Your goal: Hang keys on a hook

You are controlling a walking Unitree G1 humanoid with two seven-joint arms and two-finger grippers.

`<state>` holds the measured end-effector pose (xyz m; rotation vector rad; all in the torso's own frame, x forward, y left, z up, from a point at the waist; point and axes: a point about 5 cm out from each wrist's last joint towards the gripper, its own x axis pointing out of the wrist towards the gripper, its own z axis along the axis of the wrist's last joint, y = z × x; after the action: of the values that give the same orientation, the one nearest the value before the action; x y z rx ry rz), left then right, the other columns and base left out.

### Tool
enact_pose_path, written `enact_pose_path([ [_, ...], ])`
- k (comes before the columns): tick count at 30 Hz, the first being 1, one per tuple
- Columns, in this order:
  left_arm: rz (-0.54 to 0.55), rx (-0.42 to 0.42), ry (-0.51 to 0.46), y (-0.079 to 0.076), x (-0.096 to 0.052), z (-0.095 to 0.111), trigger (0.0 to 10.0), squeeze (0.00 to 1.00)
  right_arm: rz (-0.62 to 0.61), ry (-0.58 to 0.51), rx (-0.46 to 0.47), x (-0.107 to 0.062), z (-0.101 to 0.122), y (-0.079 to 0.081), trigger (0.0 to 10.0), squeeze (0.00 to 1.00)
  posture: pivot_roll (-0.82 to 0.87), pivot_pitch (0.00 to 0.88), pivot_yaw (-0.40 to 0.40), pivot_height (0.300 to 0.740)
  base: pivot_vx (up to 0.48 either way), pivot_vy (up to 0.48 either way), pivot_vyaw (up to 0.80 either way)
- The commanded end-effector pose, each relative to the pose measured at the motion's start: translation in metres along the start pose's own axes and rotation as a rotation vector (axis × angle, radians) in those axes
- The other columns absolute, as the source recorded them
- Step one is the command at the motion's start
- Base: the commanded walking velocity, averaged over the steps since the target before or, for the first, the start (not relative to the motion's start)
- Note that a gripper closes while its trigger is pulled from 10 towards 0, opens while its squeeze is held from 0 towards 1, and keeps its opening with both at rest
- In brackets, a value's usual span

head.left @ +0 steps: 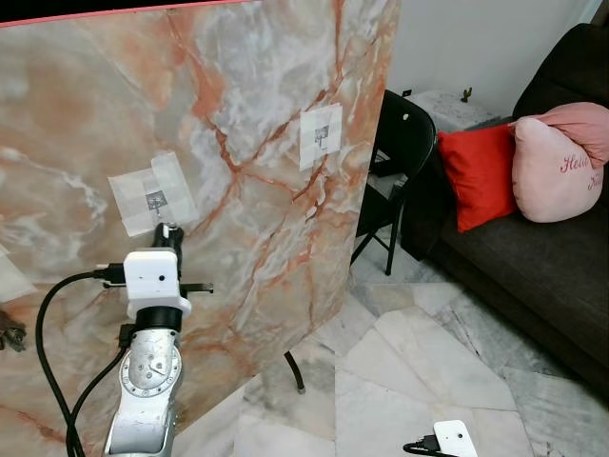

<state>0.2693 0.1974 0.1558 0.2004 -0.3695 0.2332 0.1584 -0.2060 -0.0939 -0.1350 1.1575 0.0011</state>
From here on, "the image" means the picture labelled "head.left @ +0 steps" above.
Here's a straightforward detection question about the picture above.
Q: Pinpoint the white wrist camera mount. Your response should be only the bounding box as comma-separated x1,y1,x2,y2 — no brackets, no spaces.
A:
124,249,193,320
433,420,480,457

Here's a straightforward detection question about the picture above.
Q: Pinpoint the dark fabric sofa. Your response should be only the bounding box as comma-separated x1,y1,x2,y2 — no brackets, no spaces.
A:
400,24,609,401

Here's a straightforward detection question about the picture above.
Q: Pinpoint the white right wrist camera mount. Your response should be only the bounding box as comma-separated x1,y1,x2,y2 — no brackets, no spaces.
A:
433,420,480,457

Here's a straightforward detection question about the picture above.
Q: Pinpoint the dark key bunch on ring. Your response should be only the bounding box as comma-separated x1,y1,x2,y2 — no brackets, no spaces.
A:
0,309,28,355

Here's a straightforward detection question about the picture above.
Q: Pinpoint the pink cushion with lettering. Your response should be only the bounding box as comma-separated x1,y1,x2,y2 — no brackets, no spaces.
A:
511,102,609,225

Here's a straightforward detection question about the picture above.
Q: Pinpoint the white side table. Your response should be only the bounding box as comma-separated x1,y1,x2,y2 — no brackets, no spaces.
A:
409,89,505,134

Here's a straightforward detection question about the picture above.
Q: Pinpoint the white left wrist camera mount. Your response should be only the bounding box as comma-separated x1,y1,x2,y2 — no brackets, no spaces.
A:
124,249,193,320

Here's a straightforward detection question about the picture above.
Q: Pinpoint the black folding chair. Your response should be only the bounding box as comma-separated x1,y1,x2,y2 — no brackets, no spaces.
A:
352,90,439,277

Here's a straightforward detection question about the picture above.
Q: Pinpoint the marble top folding table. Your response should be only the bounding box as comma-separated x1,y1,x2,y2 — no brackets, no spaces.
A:
0,0,403,457

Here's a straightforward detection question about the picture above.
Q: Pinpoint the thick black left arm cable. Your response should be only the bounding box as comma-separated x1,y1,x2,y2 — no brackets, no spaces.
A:
36,267,127,457

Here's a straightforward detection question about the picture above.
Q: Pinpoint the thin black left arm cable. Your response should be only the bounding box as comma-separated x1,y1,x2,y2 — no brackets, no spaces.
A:
69,327,131,453

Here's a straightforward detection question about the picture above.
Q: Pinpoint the red cushion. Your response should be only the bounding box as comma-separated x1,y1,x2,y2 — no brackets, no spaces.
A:
437,122,520,234

